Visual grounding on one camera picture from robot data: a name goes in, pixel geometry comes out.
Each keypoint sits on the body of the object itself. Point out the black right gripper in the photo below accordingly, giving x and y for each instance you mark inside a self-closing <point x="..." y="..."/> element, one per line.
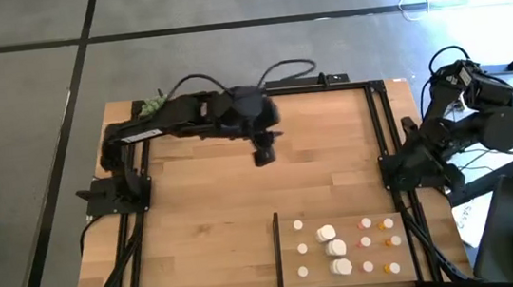
<point x="429" y="154"/>

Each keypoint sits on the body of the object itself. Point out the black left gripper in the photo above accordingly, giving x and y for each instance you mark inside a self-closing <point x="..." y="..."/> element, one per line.
<point x="248" y="111"/>

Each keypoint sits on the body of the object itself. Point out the orange pill vial white cap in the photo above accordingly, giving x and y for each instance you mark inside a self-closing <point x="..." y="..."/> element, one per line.
<point x="394" y="267"/>
<point x="386" y="224"/>
<point x="393" y="241"/>

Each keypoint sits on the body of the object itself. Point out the white supplement bottle blue label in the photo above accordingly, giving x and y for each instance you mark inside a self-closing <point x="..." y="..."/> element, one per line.
<point x="335" y="248"/>
<point x="325" y="233"/>
<point x="341" y="266"/>

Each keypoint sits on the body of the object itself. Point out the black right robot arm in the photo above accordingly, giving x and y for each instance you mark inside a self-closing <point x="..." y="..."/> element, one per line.
<point x="468" y="111"/>

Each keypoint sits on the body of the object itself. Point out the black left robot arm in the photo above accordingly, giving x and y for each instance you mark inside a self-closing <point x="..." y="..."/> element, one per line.
<point x="154" y="125"/>

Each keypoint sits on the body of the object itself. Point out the black mounting bar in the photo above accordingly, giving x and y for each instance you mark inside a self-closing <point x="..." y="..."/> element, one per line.
<point x="321" y="79"/>

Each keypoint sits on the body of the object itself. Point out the white paper sheet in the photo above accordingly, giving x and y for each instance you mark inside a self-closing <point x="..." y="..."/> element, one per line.
<point x="468" y="226"/>

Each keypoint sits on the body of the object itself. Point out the green succulent in patterned pot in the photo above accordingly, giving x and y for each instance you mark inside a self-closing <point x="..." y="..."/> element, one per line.
<point x="153" y="105"/>

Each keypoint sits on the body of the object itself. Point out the black aluminium table frame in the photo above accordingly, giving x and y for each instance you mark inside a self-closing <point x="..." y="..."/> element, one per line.
<point x="327" y="87"/>

